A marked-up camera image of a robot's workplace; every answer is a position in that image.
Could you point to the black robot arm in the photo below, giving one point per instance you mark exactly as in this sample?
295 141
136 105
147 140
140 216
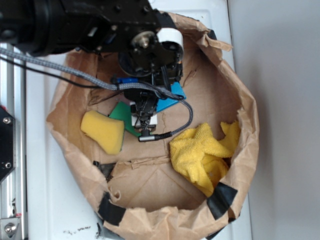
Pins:
39 28

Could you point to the green wooden block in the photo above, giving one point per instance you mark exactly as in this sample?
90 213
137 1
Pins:
122 112

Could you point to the yellow sponge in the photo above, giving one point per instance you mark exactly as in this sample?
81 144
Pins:
107 132

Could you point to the aluminium frame rail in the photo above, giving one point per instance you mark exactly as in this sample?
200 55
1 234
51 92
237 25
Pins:
13 187

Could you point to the yellow microfiber cloth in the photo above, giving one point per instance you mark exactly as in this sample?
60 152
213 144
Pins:
200 158

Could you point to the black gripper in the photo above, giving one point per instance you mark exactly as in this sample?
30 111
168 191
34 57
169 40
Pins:
153 58

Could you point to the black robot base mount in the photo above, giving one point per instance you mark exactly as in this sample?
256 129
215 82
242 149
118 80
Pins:
7 144

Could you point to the brown paper bag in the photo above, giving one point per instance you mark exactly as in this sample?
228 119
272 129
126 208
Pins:
155 140

